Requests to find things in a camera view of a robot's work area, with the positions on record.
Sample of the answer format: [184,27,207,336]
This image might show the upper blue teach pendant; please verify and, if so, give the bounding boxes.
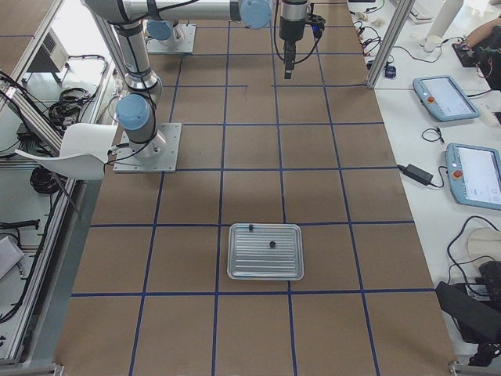
[413,75,480,122]

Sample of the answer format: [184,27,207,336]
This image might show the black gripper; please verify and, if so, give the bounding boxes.
[279,1,305,79]

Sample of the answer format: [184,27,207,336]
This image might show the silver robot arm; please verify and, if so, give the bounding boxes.
[83,1,309,95]

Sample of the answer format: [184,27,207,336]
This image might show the blue teach pendant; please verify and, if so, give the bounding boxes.
[413,75,480,122]
[445,143,500,211]

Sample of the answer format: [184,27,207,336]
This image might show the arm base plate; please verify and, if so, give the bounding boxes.
[113,123,182,173]
[146,24,196,55]

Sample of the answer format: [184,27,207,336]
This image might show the black power adapter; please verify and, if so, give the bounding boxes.
[398,164,433,186]

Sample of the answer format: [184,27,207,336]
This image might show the aluminium frame post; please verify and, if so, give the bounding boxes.
[366,0,414,89]

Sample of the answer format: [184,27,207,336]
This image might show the silver metal tray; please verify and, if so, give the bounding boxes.
[227,223,305,281]

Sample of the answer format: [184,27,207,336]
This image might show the lower blue teach pendant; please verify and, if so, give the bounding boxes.
[445,143,500,211]

